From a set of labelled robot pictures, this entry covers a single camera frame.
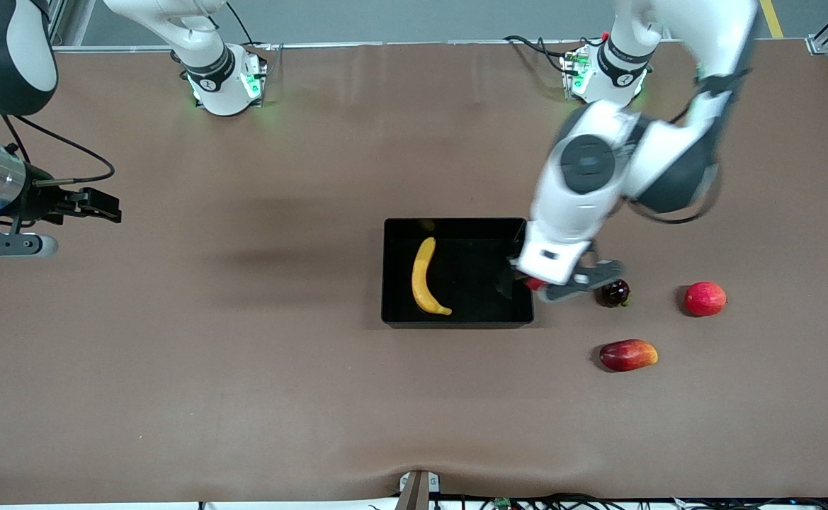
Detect silver table edge rail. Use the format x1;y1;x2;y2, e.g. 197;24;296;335
52;38;811;55

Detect red round apple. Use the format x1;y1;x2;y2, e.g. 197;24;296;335
684;281;727;317

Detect black left arm base cables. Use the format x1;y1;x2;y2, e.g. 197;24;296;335
504;33;579;77

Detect black rectangular plastic box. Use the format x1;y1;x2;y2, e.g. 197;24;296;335
382;217;535;329

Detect brown table cover mat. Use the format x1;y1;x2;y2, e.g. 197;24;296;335
0;39;828;505

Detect black right arm base cable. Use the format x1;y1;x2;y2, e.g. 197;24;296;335
225;0;274;52

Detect red yellow mango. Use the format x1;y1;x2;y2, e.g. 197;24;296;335
599;339;659;373

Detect yellow banana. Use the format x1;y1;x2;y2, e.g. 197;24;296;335
412;237;453;317

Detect dark purple plum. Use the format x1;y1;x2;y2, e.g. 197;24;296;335
598;280;631;308

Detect brown camera stand post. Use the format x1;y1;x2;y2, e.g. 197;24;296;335
394;470;431;510

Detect grey metal post bracket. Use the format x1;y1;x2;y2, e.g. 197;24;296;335
399;471;441;494

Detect aluminium frame profile with bracket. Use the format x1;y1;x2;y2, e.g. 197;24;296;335
47;0;97;50

